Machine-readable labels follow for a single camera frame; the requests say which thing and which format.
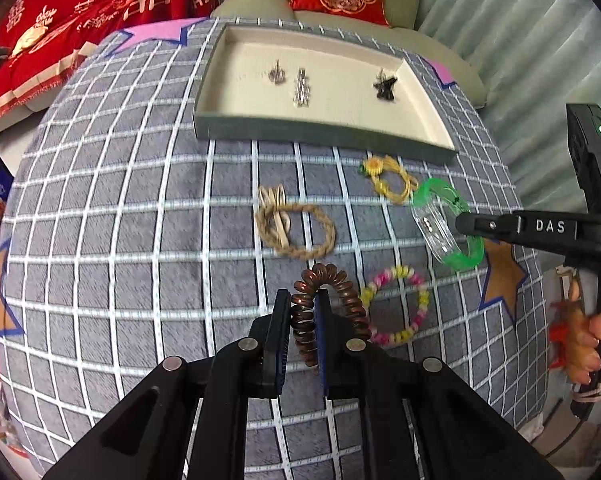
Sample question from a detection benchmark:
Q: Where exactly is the brown wooden bead bracelet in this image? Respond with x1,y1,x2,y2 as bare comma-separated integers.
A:
289,262,373,369

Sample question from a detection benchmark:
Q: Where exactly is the pink yellow beaded bracelet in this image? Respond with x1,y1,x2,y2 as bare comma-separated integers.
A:
359,264,432,347

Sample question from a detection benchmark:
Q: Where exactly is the braided rope bracelet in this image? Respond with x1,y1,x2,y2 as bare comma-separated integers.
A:
255,200,338,261

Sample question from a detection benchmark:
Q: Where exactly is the green translucent bangle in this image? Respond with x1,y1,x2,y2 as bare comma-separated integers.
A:
411,178,485,272

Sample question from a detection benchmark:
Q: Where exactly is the yellow sunflower cord bracelet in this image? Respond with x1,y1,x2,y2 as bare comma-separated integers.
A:
358,154,420,206

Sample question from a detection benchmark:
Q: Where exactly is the black claw hair clip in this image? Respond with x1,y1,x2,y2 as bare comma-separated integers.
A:
373,70,397,102

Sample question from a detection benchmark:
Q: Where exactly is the star rhinestone hair clip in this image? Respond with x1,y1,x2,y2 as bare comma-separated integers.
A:
293,67,311,107

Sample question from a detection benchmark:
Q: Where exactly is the silver heart pendant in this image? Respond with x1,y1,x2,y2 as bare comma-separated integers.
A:
268,60,286,86

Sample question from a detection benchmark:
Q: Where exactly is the grey jewelry tray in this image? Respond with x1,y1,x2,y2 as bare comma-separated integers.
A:
193,23,458,165

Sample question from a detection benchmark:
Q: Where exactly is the right hand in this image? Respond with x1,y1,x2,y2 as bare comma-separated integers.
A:
565,278,601,385

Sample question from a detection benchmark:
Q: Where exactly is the grey checked tablecloth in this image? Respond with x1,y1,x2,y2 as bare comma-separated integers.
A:
0,18,548,474

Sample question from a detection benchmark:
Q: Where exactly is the green armchair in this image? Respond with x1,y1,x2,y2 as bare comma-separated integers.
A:
212,0,488,110

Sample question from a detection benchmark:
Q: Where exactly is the red sofa cover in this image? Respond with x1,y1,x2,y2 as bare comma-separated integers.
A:
0,0,223,131

